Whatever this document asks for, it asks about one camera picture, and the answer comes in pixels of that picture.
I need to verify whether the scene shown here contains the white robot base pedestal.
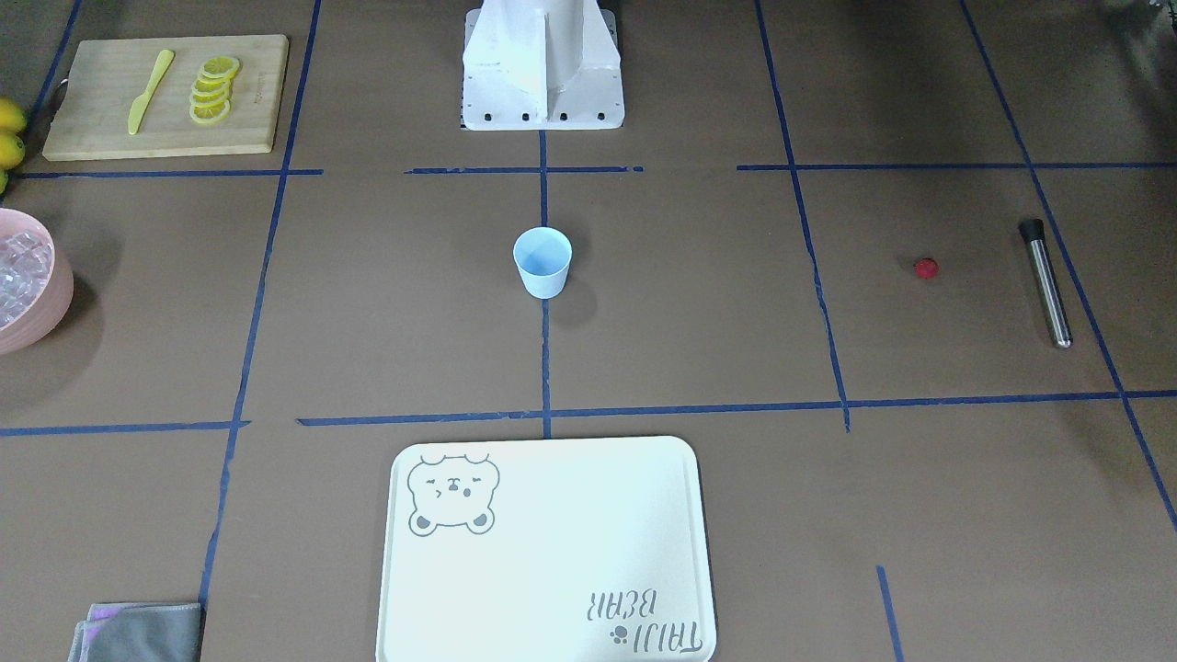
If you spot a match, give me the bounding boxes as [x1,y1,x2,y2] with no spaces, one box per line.
[460,1,625,131]

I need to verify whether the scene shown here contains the grey folded cloth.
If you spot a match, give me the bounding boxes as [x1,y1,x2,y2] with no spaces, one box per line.
[68,600,202,661]

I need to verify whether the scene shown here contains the lemon slice bottom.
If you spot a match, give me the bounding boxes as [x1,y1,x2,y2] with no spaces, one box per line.
[189,99,233,125]

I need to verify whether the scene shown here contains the pink bowl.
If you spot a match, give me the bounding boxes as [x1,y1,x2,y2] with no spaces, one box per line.
[1,208,74,355]

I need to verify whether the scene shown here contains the whole yellow lemon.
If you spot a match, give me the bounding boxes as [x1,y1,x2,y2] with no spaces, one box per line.
[0,95,29,135]
[0,130,26,171]

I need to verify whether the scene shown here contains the lemon slice top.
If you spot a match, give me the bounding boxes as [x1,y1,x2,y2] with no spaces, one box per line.
[199,55,241,81]

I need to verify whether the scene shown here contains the steel muddler black tip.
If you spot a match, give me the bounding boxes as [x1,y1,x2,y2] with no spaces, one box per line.
[1018,218,1073,347]

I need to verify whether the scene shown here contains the red strawberry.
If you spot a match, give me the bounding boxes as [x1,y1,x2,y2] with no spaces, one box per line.
[913,258,939,280]

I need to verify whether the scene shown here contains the whole yellow lemon upper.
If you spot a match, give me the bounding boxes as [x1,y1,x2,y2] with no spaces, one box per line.
[0,95,29,135]

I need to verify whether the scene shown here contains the cream bear tray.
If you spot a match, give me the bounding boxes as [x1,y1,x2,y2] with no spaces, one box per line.
[374,436,718,661]

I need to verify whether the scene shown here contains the lemon slice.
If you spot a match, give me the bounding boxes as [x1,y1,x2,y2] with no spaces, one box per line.
[189,99,233,125]
[192,75,233,95]
[189,86,232,108]
[199,55,241,81]

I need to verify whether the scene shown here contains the ice cubes in bowl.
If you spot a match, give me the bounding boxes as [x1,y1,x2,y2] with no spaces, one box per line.
[1,231,53,327]

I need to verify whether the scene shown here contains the whole yellow lemon lower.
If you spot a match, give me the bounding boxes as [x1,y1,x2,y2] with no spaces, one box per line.
[0,130,26,171]

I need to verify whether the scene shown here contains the light blue plastic cup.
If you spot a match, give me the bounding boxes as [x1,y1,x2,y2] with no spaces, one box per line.
[512,227,573,299]

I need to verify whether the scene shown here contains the wooden cutting board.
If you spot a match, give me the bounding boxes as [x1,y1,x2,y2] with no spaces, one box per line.
[41,34,290,163]

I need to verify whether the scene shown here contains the yellow plastic knife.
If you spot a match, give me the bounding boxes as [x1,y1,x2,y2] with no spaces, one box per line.
[127,49,174,135]

